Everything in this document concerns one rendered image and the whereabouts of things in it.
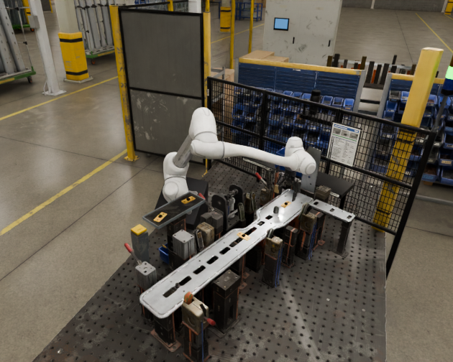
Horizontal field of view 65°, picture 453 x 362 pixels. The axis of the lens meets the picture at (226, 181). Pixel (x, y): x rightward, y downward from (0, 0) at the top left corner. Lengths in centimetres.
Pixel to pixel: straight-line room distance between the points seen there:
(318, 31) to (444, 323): 673
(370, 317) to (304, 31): 732
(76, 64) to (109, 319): 793
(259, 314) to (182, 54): 314
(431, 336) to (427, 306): 31
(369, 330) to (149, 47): 373
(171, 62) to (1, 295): 293
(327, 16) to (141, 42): 505
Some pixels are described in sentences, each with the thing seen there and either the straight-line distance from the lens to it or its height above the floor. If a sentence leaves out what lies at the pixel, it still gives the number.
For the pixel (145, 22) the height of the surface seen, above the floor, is 185.
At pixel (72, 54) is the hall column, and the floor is 64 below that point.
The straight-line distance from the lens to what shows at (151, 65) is 465.
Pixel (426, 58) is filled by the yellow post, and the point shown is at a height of 195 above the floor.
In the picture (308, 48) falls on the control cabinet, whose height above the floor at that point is 95.
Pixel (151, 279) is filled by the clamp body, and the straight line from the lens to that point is 189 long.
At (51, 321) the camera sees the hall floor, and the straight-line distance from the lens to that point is 324.
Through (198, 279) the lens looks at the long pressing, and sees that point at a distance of 188.
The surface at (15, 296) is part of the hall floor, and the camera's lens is 355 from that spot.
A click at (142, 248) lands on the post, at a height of 105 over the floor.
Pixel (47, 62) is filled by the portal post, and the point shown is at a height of 68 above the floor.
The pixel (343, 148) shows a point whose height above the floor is 127.
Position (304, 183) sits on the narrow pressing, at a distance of 265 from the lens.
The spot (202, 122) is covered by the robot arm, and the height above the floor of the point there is 160.
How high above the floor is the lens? 234
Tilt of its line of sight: 30 degrees down
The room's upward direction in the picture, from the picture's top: 2 degrees clockwise
